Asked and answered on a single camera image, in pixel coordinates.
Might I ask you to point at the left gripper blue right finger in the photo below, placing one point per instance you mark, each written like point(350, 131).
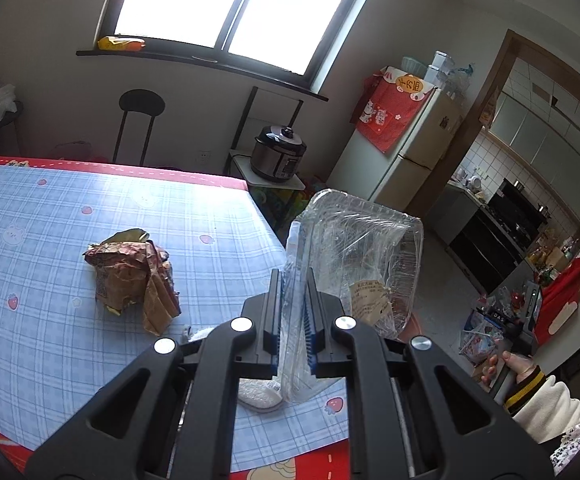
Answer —
point(314, 327)

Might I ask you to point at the white plastic shopping bag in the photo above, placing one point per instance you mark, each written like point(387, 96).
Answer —
point(481, 337)

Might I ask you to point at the cream two-door refrigerator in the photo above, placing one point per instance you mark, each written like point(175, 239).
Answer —
point(394, 178)

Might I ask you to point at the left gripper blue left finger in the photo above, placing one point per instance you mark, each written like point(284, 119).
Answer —
point(272, 320)

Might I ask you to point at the crumpled brown paper wrapper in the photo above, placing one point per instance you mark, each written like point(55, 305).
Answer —
point(133, 271)

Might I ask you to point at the red cloth on refrigerator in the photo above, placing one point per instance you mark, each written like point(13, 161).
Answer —
point(390, 101)

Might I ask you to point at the yellow snack bag on sill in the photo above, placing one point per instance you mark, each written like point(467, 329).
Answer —
point(120, 44)

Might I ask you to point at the black window frame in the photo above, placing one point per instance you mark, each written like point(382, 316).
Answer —
point(290, 43)

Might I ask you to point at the black kitchen stove unit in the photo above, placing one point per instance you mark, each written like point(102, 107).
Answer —
point(497, 237)

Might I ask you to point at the plaid blue tablecloth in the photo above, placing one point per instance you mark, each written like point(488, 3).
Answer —
point(58, 344)

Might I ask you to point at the person right hand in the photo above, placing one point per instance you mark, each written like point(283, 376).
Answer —
point(521, 366)

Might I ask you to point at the silver electric pressure cooker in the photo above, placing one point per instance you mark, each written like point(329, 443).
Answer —
point(277, 153)

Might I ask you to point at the red hanging apron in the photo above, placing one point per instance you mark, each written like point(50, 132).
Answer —
point(560, 297)

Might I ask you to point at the clear plastic food container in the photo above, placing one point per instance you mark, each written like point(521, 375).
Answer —
point(366, 255)

